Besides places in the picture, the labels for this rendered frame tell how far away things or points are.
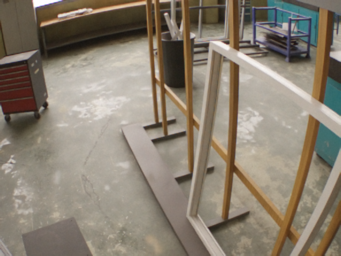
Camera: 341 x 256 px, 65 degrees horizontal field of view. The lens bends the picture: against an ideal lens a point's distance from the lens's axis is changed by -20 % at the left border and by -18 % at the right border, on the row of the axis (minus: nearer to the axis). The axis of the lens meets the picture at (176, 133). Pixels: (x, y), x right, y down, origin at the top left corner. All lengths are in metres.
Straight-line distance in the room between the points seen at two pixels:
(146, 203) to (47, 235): 1.43
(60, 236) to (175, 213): 1.33
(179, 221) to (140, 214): 0.37
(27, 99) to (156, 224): 2.73
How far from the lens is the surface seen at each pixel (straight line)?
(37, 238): 1.63
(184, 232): 2.51
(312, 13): 7.75
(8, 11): 7.96
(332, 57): 2.95
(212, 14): 9.11
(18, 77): 4.41
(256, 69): 1.52
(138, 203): 2.86
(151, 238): 2.56
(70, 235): 1.58
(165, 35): 4.92
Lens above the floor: 2.00
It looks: 33 degrees down
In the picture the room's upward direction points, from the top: 3 degrees counter-clockwise
